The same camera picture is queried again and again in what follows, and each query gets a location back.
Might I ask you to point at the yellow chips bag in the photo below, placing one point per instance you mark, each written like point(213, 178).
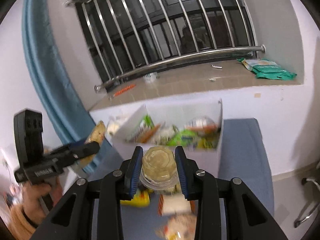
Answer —
point(209, 141)

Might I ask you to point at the person's left hand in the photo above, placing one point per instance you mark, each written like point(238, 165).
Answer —
point(31, 199)

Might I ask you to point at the small white lighter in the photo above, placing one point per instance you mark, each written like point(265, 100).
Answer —
point(216, 67)

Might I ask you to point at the orange beaded tool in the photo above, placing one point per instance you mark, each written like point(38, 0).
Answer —
point(123, 90)

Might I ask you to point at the green seaweed snack pack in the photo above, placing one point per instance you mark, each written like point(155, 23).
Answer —
point(145, 125)

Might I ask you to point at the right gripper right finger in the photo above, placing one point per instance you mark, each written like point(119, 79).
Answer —
point(246, 217)

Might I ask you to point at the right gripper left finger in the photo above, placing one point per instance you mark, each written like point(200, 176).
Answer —
point(72, 216)

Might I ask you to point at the white office chair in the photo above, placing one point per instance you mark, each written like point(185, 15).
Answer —
point(312, 205)

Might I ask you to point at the orange fuzzy sleeve forearm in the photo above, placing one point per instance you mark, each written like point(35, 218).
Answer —
point(21, 226)

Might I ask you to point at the steel window guard rail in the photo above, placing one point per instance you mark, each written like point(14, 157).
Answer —
point(129, 38)

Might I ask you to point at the blue curtain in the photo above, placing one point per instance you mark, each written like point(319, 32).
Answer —
point(63, 106)

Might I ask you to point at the green wet wipes pack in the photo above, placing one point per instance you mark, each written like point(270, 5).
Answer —
point(265, 69)

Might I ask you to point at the white red chips bag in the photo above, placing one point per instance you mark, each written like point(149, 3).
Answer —
point(202, 125)

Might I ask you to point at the white storage box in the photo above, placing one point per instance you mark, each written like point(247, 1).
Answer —
point(169, 118)

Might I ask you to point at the clear plastic jar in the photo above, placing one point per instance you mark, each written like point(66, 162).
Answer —
point(159, 170)

